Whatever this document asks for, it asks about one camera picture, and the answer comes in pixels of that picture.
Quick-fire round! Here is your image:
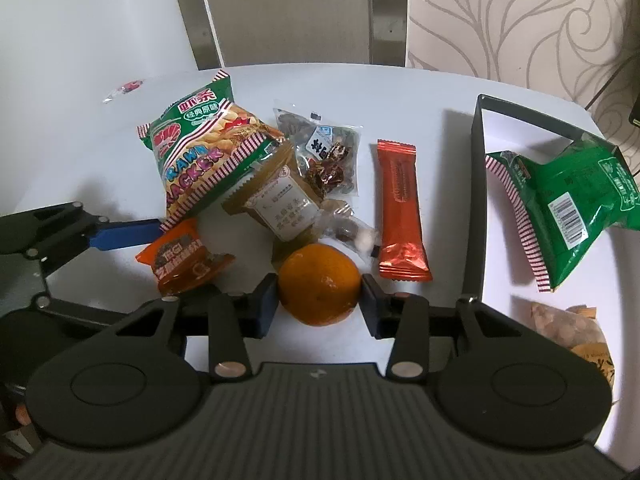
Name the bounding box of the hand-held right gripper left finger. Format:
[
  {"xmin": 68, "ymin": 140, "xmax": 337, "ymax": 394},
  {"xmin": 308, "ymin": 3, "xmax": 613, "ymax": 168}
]
[{"xmin": 116, "ymin": 274, "xmax": 279, "ymax": 380}]

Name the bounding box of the small clear candy packet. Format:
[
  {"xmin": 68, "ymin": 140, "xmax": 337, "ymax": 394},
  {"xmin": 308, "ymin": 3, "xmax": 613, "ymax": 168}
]
[{"xmin": 315, "ymin": 199, "xmax": 381, "ymax": 261}]

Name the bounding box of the long orange snack bar packet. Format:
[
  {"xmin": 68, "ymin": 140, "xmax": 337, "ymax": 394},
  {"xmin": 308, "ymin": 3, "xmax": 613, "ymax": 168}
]
[{"xmin": 370, "ymin": 140, "xmax": 434, "ymax": 282}]

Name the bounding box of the black tray box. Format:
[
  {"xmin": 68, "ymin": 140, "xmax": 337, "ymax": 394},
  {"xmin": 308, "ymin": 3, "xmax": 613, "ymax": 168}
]
[{"xmin": 462, "ymin": 94, "xmax": 640, "ymax": 411}]

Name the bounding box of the clear sunflower seed packet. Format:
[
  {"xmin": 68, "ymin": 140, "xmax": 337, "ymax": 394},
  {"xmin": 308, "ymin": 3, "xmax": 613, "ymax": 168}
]
[{"xmin": 272, "ymin": 100, "xmax": 362, "ymax": 198}]

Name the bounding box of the brown pastry packet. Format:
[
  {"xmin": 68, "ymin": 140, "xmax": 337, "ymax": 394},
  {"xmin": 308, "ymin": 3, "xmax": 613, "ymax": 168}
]
[{"xmin": 221, "ymin": 141, "xmax": 326, "ymax": 262}]

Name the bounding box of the small orange snack packet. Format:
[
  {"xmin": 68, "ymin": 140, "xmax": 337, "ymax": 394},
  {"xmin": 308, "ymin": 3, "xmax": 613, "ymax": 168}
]
[{"xmin": 136, "ymin": 219, "xmax": 236, "ymax": 297}]

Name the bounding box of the clear peanut packet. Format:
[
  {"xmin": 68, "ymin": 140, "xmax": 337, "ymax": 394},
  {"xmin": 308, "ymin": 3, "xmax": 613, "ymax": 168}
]
[{"xmin": 530, "ymin": 300, "xmax": 616, "ymax": 396}]

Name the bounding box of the dark red candy packet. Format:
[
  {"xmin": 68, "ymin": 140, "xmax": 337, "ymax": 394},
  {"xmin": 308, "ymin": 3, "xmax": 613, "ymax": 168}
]
[{"xmin": 305, "ymin": 142, "xmax": 352, "ymax": 196}]

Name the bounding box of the mandarin orange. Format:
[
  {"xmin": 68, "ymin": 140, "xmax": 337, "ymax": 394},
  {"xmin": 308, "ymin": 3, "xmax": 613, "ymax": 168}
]
[{"xmin": 278, "ymin": 243, "xmax": 362, "ymax": 328}]

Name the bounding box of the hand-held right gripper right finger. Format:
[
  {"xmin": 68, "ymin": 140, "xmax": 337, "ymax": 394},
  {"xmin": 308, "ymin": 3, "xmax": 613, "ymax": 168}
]
[{"xmin": 361, "ymin": 274, "xmax": 523, "ymax": 379}]

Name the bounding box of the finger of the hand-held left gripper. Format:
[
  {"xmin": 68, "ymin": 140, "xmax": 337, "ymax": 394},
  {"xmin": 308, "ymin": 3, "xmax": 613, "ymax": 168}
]
[
  {"xmin": 31, "ymin": 292, "xmax": 132, "ymax": 322},
  {"xmin": 10, "ymin": 201, "xmax": 167, "ymax": 281}
]

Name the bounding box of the small red white candy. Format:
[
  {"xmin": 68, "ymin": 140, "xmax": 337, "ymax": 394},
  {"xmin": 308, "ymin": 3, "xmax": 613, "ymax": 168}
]
[{"xmin": 102, "ymin": 79, "xmax": 146, "ymax": 105}]

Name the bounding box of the green striped cracker bag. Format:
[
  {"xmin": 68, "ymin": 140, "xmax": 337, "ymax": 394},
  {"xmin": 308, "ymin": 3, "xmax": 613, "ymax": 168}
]
[
  {"xmin": 137, "ymin": 71, "xmax": 287, "ymax": 233},
  {"xmin": 485, "ymin": 132, "xmax": 640, "ymax": 293}
]

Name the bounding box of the black wall television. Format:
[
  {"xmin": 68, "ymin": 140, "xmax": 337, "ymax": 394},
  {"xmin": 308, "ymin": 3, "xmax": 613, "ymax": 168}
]
[{"xmin": 628, "ymin": 50, "xmax": 640, "ymax": 130}]

